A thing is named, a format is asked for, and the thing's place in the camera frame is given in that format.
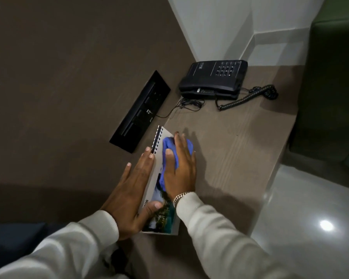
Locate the person's right hand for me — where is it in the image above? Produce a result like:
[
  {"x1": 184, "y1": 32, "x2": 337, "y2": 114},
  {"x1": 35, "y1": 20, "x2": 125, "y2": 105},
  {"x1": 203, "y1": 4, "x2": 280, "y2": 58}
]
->
[{"x1": 162, "y1": 132, "x2": 197, "y2": 201}]

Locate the blue cleaning cloth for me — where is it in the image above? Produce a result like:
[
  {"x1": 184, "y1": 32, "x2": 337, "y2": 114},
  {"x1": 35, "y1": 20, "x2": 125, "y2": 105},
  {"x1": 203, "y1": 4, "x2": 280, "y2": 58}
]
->
[{"x1": 158, "y1": 136, "x2": 195, "y2": 191}]

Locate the thin black cable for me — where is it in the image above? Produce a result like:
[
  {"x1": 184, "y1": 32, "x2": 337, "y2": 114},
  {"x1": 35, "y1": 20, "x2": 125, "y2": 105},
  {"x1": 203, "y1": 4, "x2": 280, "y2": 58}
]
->
[{"x1": 155, "y1": 97, "x2": 206, "y2": 119}]

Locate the person's right forearm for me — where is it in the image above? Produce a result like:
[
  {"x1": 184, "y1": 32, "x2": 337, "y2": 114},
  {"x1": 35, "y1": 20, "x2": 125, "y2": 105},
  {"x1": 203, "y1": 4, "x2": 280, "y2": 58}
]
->
[{"x1": 176, "y1": 192, "x2": 301, "y2": 279}]

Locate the green armchair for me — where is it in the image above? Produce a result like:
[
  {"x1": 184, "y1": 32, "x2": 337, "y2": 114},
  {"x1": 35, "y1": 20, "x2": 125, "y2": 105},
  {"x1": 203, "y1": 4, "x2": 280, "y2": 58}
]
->
[{"x1": 288, "y1": 0, "x2": 349, "y2": 172}]

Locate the person's left forearm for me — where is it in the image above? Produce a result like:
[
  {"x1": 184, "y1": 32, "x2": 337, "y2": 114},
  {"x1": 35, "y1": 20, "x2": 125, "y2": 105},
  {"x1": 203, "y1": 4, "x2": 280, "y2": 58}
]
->
[{"x1": 0, "y1": 210, "x2": 120, "y2": 279}]

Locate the black desk telephone base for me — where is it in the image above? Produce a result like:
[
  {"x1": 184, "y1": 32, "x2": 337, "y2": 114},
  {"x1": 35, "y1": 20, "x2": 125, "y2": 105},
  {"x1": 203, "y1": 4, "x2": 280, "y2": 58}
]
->
[{"x1": 179, "y1": 60, "x2": 248, "y2": 93}]

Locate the silver chain bracelet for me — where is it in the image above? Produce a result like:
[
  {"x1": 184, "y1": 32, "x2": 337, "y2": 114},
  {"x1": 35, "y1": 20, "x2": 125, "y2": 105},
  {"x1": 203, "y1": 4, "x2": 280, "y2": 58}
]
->
[{"x1": 173, "y1": 191, "x2": 193, "y2": 208}]

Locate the black coiled telephone cord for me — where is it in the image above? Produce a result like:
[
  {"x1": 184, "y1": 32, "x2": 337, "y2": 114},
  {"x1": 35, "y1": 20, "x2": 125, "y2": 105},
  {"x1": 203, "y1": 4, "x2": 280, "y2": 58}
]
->
[{"x1": 215, "y1": 84, "x2": 279, "y2": 111}]

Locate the black wall socket panel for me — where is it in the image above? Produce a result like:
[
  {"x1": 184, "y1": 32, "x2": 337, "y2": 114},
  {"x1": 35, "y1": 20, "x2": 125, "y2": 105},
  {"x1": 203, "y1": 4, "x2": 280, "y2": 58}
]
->
[{"x1": 109, "y1": 70, "x2": 172, "y2": 154}]

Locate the person's left hand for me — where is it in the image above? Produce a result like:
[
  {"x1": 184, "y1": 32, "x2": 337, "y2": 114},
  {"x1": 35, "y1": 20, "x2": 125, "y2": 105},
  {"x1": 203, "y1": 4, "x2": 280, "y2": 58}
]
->
[{"x1": 100, "y1": 146, "x2": 165, "y2": 241}]

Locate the dark blue fabric seat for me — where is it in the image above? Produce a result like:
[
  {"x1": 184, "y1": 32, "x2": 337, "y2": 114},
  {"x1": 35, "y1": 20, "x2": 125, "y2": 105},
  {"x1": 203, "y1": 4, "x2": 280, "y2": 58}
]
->
[{"x1": 0, "y1": 222, "x2": 66, "y2": 275}]

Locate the spiral-bound photo booklet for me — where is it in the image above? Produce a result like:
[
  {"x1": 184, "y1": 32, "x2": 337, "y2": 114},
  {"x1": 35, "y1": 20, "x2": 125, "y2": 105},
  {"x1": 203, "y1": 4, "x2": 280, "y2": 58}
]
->
[{"x1": 138, "y1": 125, "x2": 181, "y2": 236}]

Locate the black telephone handset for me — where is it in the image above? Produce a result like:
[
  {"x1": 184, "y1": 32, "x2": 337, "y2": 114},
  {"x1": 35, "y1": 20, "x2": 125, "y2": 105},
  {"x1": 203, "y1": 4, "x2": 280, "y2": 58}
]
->
[{"x1": 179, "y1": 80, "x2": 242, "y2": 101}]

